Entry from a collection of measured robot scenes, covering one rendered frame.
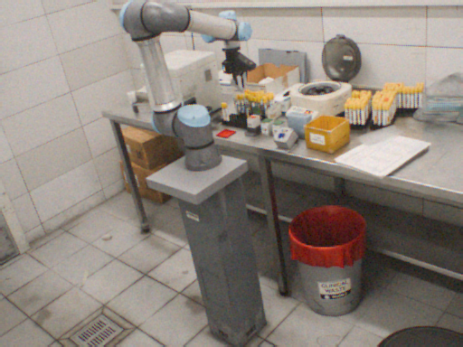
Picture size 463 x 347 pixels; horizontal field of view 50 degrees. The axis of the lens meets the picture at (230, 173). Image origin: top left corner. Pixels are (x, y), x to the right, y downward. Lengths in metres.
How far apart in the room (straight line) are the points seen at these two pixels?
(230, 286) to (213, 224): 0.33
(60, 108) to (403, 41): 2.26
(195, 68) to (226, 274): 1.02
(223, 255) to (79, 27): 2.11
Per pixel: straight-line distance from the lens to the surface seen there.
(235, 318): 2.32
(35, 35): 3.51
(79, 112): 3.69
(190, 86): 2.50
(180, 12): 1.83
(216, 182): 1.86
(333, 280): 2.37
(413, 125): 2.24
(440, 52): 2.37
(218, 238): 2.04
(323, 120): 2.16
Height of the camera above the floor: 1.79
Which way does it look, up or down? 27 degrees down
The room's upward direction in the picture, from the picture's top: 10 degrees counter-clockwise
